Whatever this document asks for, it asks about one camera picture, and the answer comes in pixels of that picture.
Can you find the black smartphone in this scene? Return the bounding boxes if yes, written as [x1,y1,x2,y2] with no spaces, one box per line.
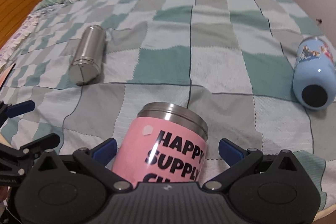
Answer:
[0,63,15,89]

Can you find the stainless steel tumbler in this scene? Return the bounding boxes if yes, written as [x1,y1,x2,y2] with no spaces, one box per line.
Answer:
[69,25,106,86]

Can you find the checkered green grey blanket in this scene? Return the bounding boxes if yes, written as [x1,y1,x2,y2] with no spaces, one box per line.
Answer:
[1,0,335,209]

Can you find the floral frilled pillow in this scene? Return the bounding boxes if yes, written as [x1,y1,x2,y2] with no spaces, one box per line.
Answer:
[1,11,42,71]

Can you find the pink happy supply cup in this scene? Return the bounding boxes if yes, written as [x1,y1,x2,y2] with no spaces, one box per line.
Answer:
[112,102,209,186]

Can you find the light blue cartoon cup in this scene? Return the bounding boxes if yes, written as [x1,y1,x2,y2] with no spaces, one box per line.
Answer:
[292,36,335,110]

